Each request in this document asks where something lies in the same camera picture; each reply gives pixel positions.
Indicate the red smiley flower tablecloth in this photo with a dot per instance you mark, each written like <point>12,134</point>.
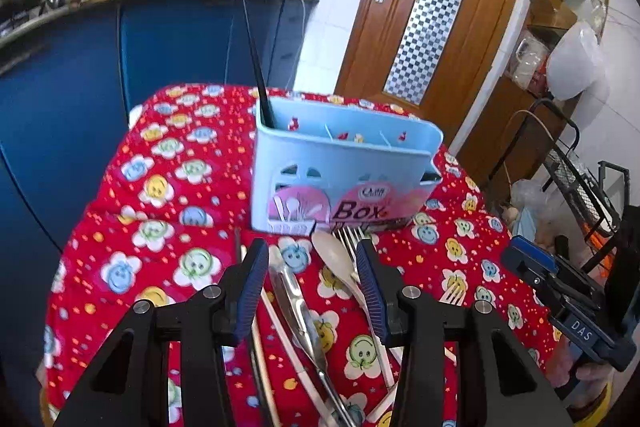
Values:
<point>162,227</point>

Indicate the silver table knife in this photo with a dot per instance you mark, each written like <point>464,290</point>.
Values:
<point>294,309</point>

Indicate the wooden shelf unit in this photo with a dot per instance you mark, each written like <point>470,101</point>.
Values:
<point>513,134</point>

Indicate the blue base cabinets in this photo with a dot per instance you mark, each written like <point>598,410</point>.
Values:
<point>67,88</point>

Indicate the wooden spoon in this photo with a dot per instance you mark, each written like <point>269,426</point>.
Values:
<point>337,259</point>

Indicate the black metal rack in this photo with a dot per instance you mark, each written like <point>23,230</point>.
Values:
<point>582,190</point>

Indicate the wooden door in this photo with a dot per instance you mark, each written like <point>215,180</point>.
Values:
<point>428,57</point>

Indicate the white plastic bag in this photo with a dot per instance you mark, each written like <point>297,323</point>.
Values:
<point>577,64</point>

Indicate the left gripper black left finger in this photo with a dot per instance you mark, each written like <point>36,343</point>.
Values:
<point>218,316</point>

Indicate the light blue utensil box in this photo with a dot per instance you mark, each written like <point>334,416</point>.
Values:
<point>322,166</point>

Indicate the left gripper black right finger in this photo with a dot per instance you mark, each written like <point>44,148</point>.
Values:
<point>403,316</point>

